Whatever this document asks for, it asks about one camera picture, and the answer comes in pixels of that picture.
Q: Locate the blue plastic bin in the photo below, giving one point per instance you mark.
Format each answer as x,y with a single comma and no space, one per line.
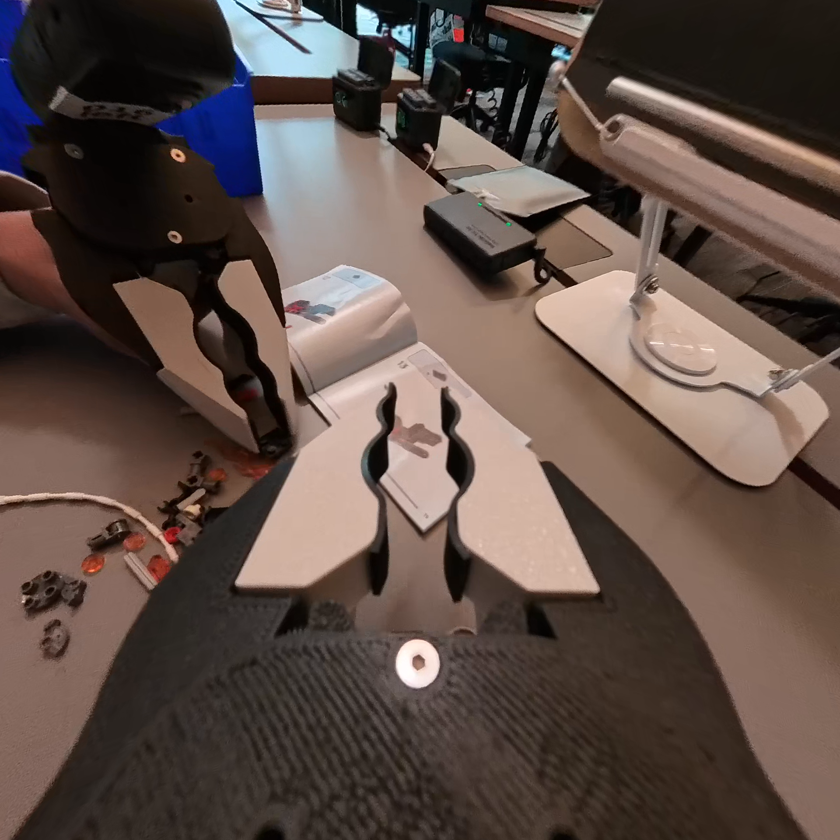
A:
16,131
236,144

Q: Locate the wooden background table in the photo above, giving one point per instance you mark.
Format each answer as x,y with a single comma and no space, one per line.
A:
315,52

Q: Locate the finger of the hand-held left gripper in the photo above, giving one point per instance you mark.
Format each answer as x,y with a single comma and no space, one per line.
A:
269,328
170,328

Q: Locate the black battery charger case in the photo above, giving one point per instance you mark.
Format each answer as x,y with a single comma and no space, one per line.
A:
420,121
354,98

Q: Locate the lego instruction booklet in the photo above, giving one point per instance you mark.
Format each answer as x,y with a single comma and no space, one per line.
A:
367,328

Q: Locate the person's left hand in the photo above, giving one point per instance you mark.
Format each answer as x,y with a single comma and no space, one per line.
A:
19,229

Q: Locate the silver foil pouch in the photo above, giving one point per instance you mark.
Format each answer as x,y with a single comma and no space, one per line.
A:
531,190

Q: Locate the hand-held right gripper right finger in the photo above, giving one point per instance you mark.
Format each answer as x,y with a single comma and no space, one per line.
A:
518,525

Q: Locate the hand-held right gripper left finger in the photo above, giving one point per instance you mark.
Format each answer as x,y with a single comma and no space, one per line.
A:
308,518

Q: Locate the pile of small lego pieces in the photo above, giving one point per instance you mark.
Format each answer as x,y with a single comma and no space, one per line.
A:
190,489

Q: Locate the black power bank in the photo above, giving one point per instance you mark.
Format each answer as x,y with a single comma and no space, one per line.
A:
479,233

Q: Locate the white tablet stand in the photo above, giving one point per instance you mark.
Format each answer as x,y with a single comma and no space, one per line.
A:
676,394

